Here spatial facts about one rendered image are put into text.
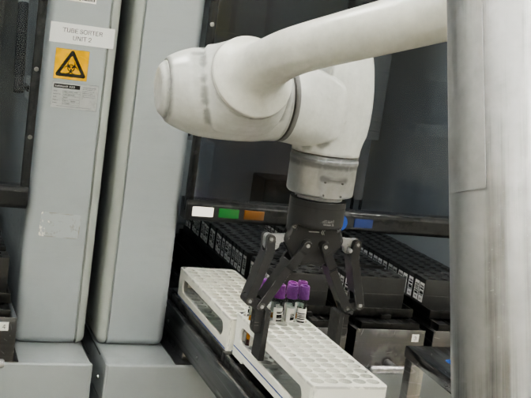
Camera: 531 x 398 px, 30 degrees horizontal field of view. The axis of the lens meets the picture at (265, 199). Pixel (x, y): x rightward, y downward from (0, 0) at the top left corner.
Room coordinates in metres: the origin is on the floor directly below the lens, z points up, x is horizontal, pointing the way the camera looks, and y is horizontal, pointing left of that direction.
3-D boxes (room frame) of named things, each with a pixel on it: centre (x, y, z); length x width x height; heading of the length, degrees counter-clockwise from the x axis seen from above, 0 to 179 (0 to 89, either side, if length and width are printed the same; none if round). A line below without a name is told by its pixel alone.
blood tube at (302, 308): (1.38, -0.07, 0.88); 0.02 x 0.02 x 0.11
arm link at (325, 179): (1.30, -0.07, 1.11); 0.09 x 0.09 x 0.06
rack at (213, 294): (1.56, 0.03, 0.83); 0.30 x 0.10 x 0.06; 21
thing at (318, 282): (1.70, -0.08, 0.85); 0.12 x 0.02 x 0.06; 111
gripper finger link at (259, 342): (1.28, -0.02, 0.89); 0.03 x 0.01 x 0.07; 21
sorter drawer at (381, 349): (1.98, -0.14, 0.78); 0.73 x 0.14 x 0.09; 21
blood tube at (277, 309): (1.37, -0.04, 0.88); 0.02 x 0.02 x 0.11
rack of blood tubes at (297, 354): (1.27, -0.08, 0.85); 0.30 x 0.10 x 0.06; 21
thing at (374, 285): (1.76, -0.22, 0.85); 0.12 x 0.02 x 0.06; 110
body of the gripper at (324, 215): (1.30, -0.07, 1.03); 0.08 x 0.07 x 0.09; 111
